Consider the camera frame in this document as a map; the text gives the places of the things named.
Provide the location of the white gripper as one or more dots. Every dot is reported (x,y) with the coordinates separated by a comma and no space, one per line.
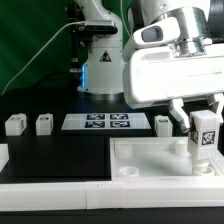
(154,76)

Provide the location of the white square tabletop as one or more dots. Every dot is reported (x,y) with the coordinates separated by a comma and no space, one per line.
(149,158)

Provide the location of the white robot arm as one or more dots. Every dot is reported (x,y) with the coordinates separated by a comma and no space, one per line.
(200,23)

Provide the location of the white marker sheet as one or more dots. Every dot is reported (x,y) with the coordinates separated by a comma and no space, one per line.
(105,121)

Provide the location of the white front fence bar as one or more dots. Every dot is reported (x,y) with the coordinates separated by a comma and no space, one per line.
(105,195)

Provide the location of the white fence bar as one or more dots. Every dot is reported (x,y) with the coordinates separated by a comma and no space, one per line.
(105,195)
(4,156)

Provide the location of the white left fence bar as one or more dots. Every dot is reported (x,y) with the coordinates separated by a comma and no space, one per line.
(4,156)

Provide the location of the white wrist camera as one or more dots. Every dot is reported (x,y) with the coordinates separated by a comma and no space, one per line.
(155,35)

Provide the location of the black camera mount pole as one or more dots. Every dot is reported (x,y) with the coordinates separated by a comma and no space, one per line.
(78,36)

